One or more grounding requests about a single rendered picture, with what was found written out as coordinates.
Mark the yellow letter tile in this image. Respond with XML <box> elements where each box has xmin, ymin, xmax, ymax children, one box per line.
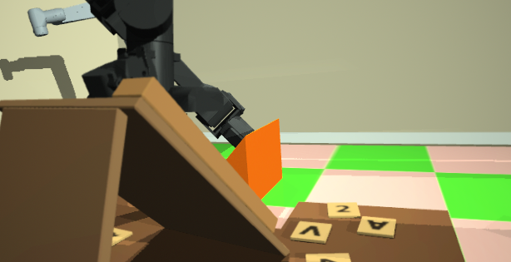
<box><xmin>305</xmin><ymin>253</ymin><xmax>351</xmax><ymax>262</ymax></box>
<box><xmin>328</xmin><ymin>202</ymin><xmax>360</xmax><ymax>218</ymax></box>
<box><xmin>357</xmin><ymin>216</ymin><xmax>396</xmax><ymax>238</ymax></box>
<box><xmin>290</xmin><ymin>221</ymin><xmax>331</xmax><ymax>244</ymax></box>

